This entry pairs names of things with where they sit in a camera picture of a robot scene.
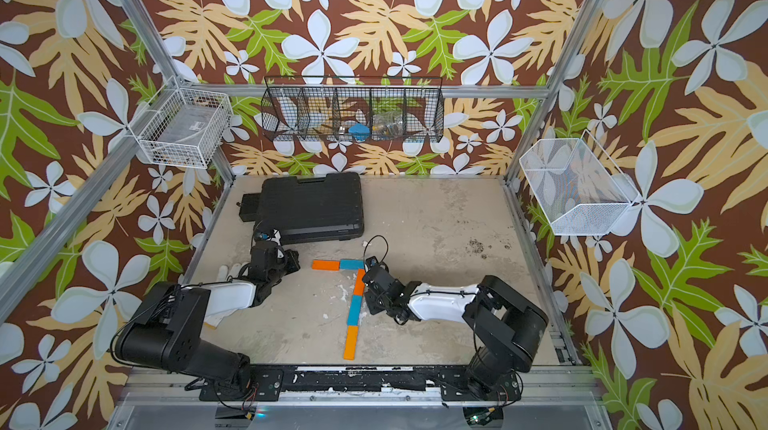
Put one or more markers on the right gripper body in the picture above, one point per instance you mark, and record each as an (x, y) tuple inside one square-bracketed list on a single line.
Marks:
[(373, 303)]

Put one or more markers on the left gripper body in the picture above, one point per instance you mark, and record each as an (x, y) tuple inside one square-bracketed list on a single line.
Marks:
[(287, 264)]

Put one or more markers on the orange block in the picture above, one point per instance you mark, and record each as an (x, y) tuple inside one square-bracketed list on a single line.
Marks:
[(350, 344), (325, 265), (359, 286)]

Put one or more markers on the teal block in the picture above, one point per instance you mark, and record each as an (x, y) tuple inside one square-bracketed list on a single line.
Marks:
[(354, 310), (351, 264)]

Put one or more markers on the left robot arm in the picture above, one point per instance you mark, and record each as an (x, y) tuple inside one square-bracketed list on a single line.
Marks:
[(165, 331)]

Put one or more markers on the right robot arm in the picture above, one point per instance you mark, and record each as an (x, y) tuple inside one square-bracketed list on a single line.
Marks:
[(507, 328)]

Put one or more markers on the white work glove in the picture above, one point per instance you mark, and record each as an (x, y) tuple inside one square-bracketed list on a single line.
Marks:
[(230, 273)]

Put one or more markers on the black plastic tool case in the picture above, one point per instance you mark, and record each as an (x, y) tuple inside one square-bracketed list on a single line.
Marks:
[(306, 210)]

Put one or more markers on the blue object in basket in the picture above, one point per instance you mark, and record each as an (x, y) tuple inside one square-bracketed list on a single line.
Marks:
[(360, 132)]

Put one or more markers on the white mesh basket right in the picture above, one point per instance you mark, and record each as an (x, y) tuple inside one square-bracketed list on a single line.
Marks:
[(579, 186)]

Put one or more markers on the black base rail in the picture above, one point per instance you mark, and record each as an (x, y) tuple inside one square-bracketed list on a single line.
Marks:
[(270, 383)]

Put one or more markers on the black wire basket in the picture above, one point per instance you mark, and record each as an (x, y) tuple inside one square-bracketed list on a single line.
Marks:
[(395, 108)]

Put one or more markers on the white wire basket left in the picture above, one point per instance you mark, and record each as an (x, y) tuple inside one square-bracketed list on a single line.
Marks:
[(181, 125)]

